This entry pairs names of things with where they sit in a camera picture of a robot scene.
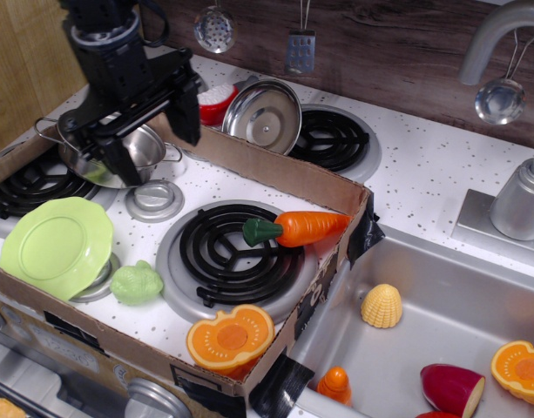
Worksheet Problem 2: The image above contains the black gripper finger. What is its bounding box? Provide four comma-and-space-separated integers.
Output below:
167, 84, 200, 145
101, 138, 142, 186

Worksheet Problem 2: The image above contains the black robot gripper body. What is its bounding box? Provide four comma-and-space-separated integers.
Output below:
58, 26, 198, 146

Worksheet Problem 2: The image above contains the light green toy broccoli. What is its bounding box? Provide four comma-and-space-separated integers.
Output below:
110, 260, 164, 306

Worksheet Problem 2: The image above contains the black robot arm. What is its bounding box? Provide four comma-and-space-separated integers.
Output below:
57, 1, 200, 186

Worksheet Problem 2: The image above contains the stainless steel pot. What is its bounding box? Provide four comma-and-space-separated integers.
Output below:
33, 117, 182, 189

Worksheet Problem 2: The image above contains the steel pot lid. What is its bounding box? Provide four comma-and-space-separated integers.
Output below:
221, 79, 302, 155

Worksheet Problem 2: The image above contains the grey stove knob centre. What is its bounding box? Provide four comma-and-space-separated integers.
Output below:
125, 179, 185, 223

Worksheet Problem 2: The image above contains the front left black burner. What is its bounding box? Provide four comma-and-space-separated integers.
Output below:
0, 146, 118, 238

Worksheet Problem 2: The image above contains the black burner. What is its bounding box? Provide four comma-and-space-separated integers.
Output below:
289, 104, 382, 183
155, 200, 318, 324
0, 146, 118, 238

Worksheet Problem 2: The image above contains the hanging steel skimmer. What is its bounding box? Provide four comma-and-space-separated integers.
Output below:
193, 0, 237, 54

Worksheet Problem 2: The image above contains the light green plastic plate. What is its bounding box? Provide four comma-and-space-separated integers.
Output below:
0, 197, 114, 301

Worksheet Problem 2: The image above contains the grey stove knob under plate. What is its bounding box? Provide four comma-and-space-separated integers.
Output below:
70, 253, 120, 303

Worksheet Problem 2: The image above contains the hanging steel spatula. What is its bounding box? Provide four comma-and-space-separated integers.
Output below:
284, 1, 316, 75

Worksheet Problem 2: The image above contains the front right black burner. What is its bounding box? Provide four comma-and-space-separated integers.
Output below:
155, 200, 318, 324

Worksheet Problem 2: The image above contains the back right black burner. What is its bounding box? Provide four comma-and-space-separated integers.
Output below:
289, 104, 382, 183

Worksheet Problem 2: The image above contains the orange toy carrot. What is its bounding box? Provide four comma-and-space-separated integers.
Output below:
242, 211, 352, 247

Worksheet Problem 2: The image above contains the brown cardboard fence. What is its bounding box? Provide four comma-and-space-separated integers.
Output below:
0, 128, 370, 417

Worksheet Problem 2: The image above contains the grey oven knob front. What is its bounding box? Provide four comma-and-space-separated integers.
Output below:
124, 378, 193, 418

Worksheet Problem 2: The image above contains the yellow toy at bottom left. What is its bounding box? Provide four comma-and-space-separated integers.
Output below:
0, 398, 27, 418

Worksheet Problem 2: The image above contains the yellow toy corn piece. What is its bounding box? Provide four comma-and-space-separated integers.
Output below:
361, 284, 402, 328

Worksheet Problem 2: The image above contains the small orange toy bottle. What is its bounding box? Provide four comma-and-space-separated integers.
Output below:
315, 366, 352, 407

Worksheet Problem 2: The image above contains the hanging steel ladle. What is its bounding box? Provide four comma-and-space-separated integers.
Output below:
474, 29, 534, 125

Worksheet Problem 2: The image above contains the grey toy faucet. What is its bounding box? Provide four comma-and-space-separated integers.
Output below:
450, 0, 534, 265

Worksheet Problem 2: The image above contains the red toy sweet potato half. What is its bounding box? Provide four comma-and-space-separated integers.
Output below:
420, 364, 486, 417

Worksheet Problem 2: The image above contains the red toy piece bottom edge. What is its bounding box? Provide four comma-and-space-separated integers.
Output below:
416, 410, 459, 418

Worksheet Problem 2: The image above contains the orange pumpkin half in sink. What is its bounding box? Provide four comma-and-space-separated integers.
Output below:
490, 340, 534, 405

